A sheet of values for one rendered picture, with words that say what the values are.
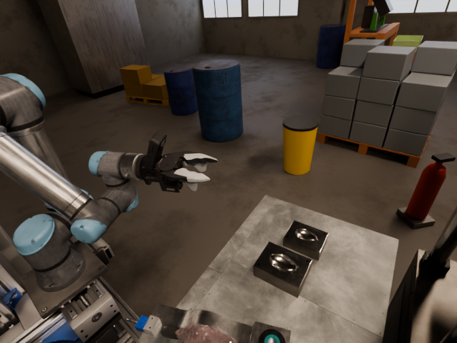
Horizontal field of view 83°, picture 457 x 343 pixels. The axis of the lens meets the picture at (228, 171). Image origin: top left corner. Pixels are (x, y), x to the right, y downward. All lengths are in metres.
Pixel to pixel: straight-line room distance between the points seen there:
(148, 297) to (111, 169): 1.57
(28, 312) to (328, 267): 1.16
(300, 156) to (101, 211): 2.50
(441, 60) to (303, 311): 3.10
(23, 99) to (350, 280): 1.30
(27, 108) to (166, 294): 1.65
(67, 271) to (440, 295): 1.38
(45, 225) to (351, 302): 1.11
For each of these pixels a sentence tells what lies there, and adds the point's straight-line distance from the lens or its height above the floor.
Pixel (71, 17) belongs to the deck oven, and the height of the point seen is 1.66.
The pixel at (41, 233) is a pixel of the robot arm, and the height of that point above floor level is 1.26.
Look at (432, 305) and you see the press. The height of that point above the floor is 0.79.
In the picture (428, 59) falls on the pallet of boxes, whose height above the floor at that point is 1.08.
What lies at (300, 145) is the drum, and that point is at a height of 0.41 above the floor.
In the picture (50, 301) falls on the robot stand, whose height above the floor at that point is 1.04.
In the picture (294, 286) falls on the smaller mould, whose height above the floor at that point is 0.87.
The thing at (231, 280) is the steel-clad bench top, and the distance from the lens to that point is 1.21.
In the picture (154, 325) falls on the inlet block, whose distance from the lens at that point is 1.09.
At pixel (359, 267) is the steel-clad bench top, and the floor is 0.80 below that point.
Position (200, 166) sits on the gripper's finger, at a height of 1.43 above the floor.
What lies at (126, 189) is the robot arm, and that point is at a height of 1.36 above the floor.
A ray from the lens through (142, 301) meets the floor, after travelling 2.23.
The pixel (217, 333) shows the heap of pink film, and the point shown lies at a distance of 1.01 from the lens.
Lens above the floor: 1.82
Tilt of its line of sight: 34 degrees down
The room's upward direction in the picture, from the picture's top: 5 degrees counter-clockwise
